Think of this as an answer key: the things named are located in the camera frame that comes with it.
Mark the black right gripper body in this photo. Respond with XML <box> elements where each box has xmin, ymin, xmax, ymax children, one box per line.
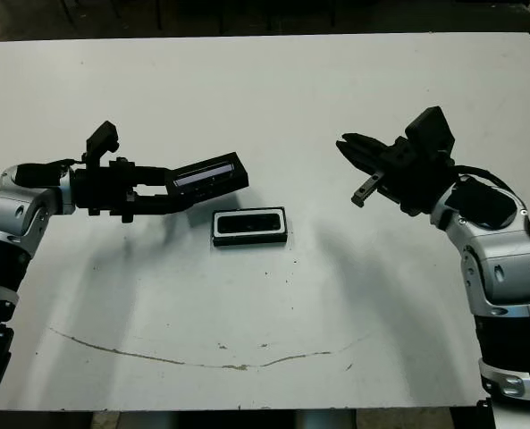
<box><xmin>350</xmin><ymin>136</ymin><xmax>456</xmax><ymax>217</ymax></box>

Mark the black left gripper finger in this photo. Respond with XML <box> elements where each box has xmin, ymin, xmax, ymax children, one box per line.
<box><xmin>134</xmin><ymin>165</ymin><xmax>176</xmax><ymax>187</ymax></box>
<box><xmin>132</xmin><ymin>192</ymin><xmax>201</xmax><ymax>215</ymax></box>

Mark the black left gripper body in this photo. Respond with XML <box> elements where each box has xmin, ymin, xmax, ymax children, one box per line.
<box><xmin>74</xmin><ymin>158</ymin><xmax>136</xmax><ymax>223</ymax></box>

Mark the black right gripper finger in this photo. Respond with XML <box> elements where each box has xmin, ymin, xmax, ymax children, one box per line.
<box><xmin>335</xmin><ymin>141</ymin><xmax>394</xmax><ymax>173</ymax></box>
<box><xmin>342</xmin><ymin>132</ymin><xmax>395</xmax><ymax>156</ymax></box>

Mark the black box lid with window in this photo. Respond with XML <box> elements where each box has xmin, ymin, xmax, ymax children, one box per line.
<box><xmin>171</xmin><ymin>151</ymin><xmax>251</xmax><ymax>198</ymax></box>

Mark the black box base white insert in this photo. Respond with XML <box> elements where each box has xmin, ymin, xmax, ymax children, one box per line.
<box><xmin>211</xmin><ymin>206</ymin><xmax>290</xmax><ymax>248</ymax></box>

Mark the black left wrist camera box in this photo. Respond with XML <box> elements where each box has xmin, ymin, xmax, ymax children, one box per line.
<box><xmin>84</xmin><ymin>120</ymin><xmax>122</xmax><ymax>173</ymax></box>

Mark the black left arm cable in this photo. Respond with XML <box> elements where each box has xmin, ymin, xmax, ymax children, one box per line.
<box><xmin>45</xmin><ymin>154</ymin><xmax>89</xmax><ymax>169</ymax></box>

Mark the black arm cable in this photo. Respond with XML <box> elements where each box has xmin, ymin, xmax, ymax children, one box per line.
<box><xmin>45</xmin><ymin>154</ymin><xmax>89</xmax><ymax>169</ymax></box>
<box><xmin>451</xmin><ymin>164</ymin><xmax>511</xmax><ymax>191</ymax></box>

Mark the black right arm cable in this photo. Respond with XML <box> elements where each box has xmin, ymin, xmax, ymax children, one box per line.
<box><xmin>451</xmin><ymin>164</ymin><xmax>511</xmax><ymax>191</ymax></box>

